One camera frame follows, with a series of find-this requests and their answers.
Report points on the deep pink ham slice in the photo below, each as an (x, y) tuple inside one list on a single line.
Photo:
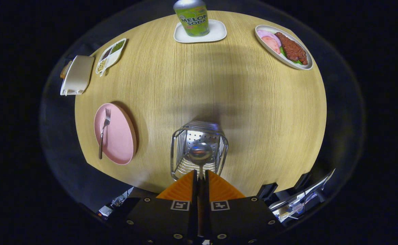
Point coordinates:
[(271, 44)]

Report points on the small white rectangular tray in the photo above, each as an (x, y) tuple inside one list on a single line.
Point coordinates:
[(217, 32)]

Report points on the green label soda bottle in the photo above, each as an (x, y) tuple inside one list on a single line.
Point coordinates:
[(192, 20)]

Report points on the white toaster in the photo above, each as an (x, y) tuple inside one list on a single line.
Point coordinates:
[(80, 75)]

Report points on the toasted bread slice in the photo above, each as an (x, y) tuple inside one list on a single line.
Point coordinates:
[(64, 71)]

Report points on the green lettuce leaf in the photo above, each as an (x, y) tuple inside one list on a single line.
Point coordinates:
[(282, 52)]

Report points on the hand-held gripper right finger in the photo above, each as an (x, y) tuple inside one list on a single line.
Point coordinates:
[(243, 217)]

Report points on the white oval plate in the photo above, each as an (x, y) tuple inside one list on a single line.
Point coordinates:
[(276, 56)]

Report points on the pink round plate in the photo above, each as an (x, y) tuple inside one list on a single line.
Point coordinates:
[(120, 143)]

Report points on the white divided dish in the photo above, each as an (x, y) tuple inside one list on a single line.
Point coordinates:
[(114, 58)]

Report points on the pile of dark beans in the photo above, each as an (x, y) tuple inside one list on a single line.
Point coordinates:
[(107, 53)]

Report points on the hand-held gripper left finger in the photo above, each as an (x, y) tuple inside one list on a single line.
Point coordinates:
[(158, 217)]

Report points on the brown meat cutlet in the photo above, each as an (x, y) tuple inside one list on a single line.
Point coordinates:
[(291, 47)]

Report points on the pile of yellow beans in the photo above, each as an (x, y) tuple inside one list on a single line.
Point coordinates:
[(101, 66)]

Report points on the pale pink ham slice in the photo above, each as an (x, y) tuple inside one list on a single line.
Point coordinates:
[(263, 33)]

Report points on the pile of green beans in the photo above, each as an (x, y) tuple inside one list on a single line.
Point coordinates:
[(118, 46)]

